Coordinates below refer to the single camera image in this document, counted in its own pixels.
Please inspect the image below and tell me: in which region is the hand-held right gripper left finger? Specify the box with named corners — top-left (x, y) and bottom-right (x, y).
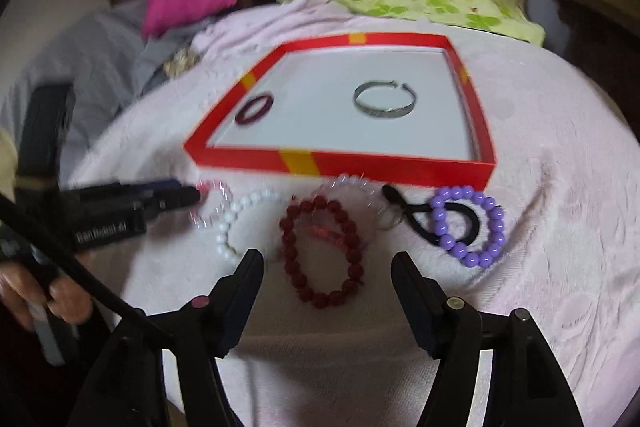
top-left (80, 249), bottom-right (266, 427)

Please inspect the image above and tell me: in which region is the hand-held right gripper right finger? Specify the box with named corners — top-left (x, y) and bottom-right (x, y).
top-left (390, 251), bottom-right (586, 427)

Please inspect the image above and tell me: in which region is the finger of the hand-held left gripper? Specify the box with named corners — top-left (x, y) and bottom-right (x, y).
top-left (117, 178), bottom-right (183, 198)
top-left (132, 186), bottom-right (201, 214)

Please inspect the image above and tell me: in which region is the pink crystal bead bracelet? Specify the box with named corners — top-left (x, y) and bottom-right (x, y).
top-left (189, 179), bottom-right (235, 230)
top-left (310, 174), bottom-right (381, 253)

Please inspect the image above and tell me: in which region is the white bead bracelet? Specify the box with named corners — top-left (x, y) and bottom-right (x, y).
top-left (215, 188), bottom-right (283, 265)

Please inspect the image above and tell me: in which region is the purple bead bracelet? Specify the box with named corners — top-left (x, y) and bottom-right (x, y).
top-left (429, 186), bottom-right (506, 269)

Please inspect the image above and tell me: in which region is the dark red bead bracelet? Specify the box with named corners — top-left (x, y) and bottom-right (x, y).
top-left (279, 196), bottom-right (366, 309)

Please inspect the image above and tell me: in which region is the black hair tie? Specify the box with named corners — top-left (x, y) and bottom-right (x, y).
top-left (377, 184), bottom-right (483, 248)

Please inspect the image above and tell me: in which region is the red cardboard tray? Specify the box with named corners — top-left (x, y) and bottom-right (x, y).
top-left (183, 33), bottom-right (497, 192)

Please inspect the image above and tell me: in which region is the person's left hand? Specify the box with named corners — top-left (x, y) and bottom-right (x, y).
top-left (0, 252), bottom-right (94, 333)

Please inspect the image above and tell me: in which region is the dark maroon bangle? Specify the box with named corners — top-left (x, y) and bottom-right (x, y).
top-left (235, 93), bottom-right (276, 126)

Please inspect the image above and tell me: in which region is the beige lace cloth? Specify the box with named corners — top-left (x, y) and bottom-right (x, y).
top-left (164, 49), bottom-right (202, 78)

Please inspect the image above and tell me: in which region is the grey cloth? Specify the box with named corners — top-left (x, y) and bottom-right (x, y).
top-left (0, 0), bottom-right (201, 188)

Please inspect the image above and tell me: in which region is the pale pink blanket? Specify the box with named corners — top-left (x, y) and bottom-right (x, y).
top-left (75, 0), bottom-right (640, 427)

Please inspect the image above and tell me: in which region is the silver metal bangle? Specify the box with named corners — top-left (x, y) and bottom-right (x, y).
top-left (353, 80), bottom-right (417, 120)

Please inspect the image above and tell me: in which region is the dark wooden furniture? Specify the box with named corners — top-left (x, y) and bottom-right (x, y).
top-left (530, 0), bottom-right (640, 108)

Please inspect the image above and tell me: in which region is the black cable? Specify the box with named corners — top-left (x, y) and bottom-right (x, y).
top-left (0, 194), bottom-right (173, 345)

